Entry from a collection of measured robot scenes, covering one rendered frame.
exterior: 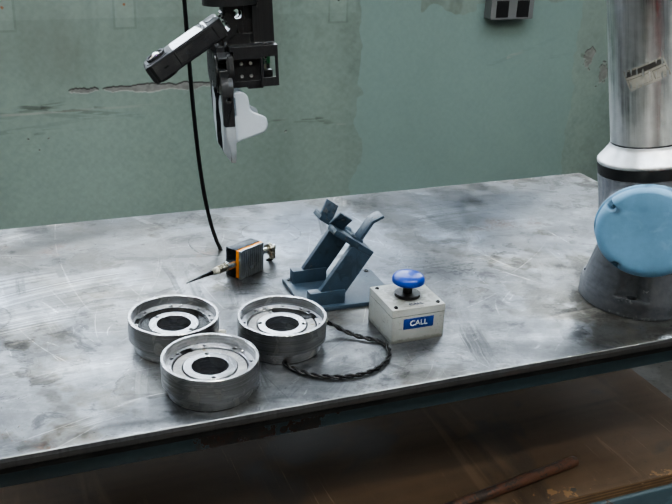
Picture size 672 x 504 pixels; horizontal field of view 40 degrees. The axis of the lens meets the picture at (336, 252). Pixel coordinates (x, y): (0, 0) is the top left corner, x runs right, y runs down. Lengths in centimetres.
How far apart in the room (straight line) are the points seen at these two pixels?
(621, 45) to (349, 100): 183
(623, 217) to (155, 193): 186
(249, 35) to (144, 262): 36
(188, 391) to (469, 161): 220
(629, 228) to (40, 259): 79
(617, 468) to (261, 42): 77
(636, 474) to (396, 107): 174
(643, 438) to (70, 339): 85
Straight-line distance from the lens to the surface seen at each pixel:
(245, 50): 119
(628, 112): 107
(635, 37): 105
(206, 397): 97
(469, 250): 140
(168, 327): 112
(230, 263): 126
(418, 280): 111
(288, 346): 105
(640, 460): 144
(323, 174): 285
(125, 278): 129
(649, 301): 125
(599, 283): 126
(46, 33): 257
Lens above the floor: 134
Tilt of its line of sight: 23 degrees down
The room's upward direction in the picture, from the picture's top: 2 degrees clockwise
